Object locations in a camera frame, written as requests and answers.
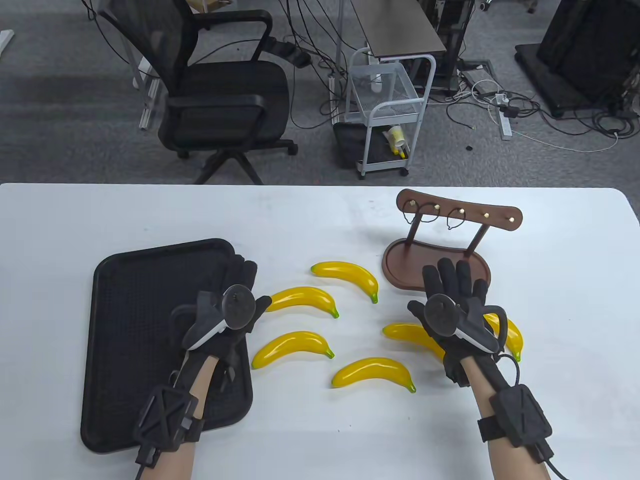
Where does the person's right forearm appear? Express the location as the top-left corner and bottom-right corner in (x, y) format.
(459, 356), (551, 480)

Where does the brown wooden hook stand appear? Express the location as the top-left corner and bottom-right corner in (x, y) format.
(382, 188), (524, 293)

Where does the black wrist tracker module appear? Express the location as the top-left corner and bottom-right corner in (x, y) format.
(477, 383), (555, 464)
(133, 383), (206, 469)

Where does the person's right hand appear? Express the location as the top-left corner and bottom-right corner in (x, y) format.
(407, 257), (496, 369)

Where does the grey floor socket plate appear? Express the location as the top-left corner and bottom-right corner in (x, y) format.
(460, 67), (497, 97)

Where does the person's left forearm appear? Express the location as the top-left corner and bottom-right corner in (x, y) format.
(136, 352), (222, 480)

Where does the black mesh office chair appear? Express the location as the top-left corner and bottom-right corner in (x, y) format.
(95, 0), (300, 186)

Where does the black plastic tray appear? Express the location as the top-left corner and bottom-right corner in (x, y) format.
(80, 238), (254, 455)

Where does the black desk frame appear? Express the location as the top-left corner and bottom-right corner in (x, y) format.
(419, 0), (476, 97)

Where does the aluminium frame bar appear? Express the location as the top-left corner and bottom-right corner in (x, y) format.
(139, 55), (163, 132)

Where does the white wire rolling cart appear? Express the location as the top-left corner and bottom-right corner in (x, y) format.
(346, 47), (437, 180)

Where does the grey black handheld controller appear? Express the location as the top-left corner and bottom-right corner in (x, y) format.
(423, 294), (509, 356)
(181, 284), (257, 351)

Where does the person's left hand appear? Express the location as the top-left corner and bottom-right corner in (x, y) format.
(172, 255), (273, 363)

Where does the dark grey side desk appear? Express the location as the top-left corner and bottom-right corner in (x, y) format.
(350, 0), (447, 60)

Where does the black floor bin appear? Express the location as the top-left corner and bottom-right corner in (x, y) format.
(333, 121), (368, 170)

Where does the yellow plastic banana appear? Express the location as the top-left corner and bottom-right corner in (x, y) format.
(310, 261), (379, 304)
(382, 323), (447, 362)
(266, 286), (340, 320)
(331, 356), (417, 394)
(251, 330), (336, 371)
(482, 312), (525, 363)

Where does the black equipment stand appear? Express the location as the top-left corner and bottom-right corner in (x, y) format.
(515, 0), (640, 119)

